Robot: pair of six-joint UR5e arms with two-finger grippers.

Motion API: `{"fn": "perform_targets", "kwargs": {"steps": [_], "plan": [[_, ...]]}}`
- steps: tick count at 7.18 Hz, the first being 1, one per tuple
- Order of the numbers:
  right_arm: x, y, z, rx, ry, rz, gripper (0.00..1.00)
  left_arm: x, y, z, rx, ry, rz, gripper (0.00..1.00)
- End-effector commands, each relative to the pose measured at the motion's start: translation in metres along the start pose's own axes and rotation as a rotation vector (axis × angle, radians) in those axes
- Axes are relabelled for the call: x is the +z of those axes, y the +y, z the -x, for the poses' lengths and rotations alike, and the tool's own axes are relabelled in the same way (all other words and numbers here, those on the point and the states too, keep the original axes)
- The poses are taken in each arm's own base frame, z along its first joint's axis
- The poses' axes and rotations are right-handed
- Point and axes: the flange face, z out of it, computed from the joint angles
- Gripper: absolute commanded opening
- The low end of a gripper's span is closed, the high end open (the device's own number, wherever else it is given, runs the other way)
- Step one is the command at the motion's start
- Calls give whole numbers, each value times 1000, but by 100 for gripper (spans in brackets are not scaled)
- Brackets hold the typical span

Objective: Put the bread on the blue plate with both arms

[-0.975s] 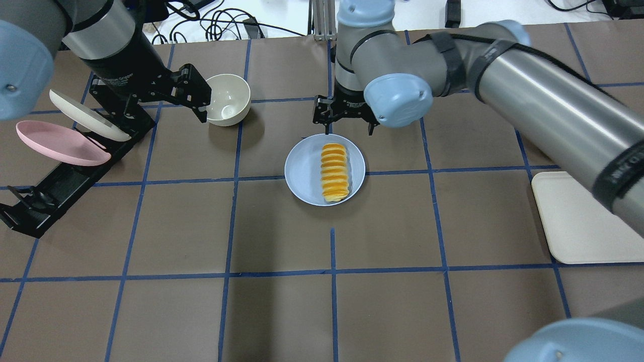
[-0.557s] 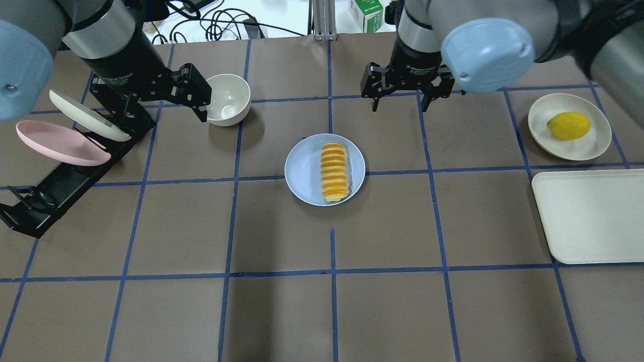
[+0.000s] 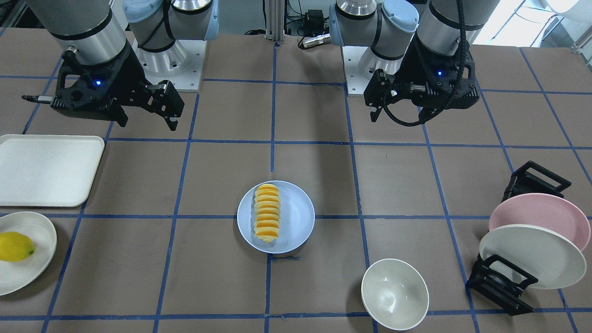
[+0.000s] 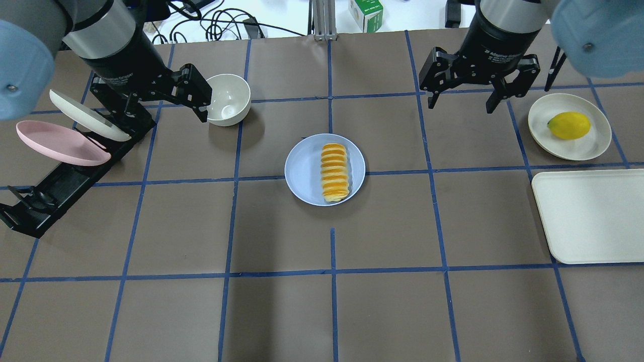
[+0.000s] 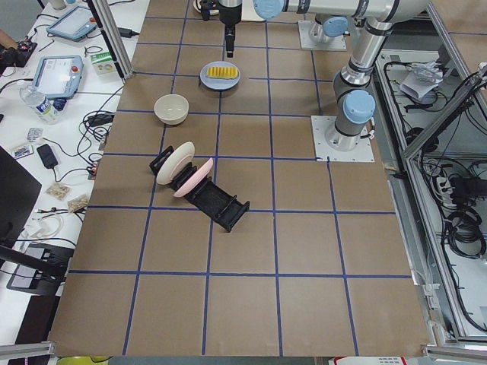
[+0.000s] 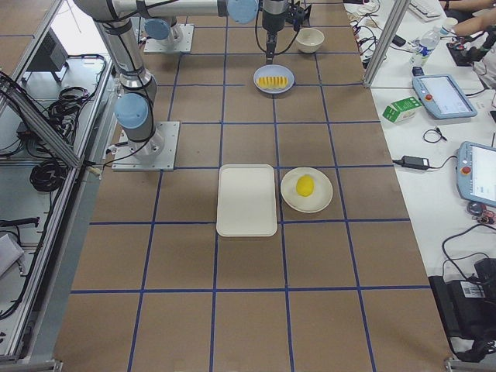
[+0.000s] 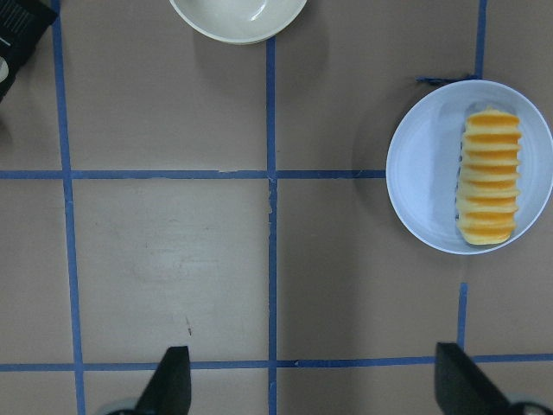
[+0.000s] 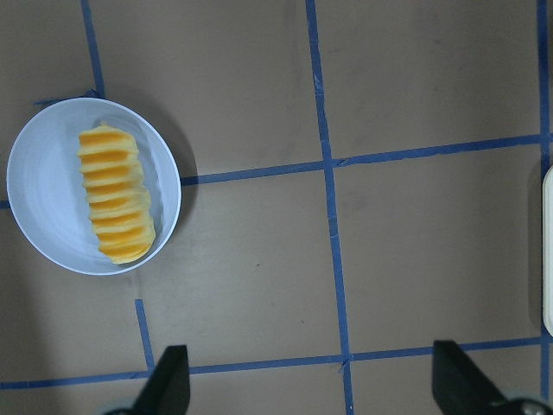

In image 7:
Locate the blue plate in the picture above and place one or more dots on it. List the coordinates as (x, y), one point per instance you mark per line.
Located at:
(424, 155)

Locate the yellow orange striped bread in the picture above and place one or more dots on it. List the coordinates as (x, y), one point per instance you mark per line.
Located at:
(486, 199)

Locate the black plate rack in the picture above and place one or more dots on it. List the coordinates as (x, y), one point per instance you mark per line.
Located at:
(23, 23)

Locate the cream white bowl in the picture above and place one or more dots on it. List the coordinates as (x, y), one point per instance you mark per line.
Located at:
(239, 22)

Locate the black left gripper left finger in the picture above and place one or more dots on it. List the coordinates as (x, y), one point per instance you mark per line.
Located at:
(169, 390)

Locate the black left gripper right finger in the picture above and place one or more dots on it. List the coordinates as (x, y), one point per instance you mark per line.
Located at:
(462, 388)

